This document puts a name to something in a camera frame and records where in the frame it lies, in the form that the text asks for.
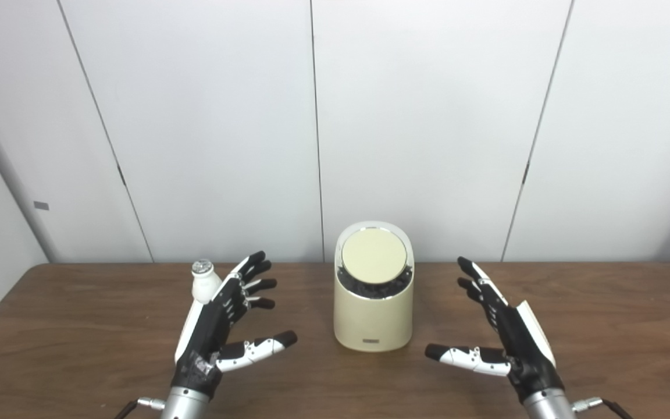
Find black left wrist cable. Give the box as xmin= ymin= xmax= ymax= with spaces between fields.
xmin=115 ymin=397 xmax=166 ymax=419

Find round cream bin lid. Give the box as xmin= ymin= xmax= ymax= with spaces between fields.
xmin=341 ymin=228 xmax=408 ymax=285

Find cream-colored bin body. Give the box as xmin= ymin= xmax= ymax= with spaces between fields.
xmin=333 ymin=221 xmax=415 ymax=352

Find white and black left hand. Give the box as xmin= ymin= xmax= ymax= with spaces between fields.
xmin=172 ymin=251 xmax=298 ymax=401

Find black bin liner bag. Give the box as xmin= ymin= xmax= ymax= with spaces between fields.
xmin=336 ymin=265 xmax=414 ymax=300

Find small white plastic bottle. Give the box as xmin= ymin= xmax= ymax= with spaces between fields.
xmin=191 ymin=260 xmax=223 ymax=304

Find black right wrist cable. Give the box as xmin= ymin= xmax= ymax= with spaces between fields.
xmin=571 ymin=397 xmax=633 ymax=419

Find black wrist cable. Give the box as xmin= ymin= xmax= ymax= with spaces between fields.
xmin=115 ymin=397 xmax=166 ymax=419
xmin=571 ymin=397 xmax=633 ymax=419

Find white and black right hand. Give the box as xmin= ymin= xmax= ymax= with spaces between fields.
xmin=425 ymin=257 xmax=565 ymax=404

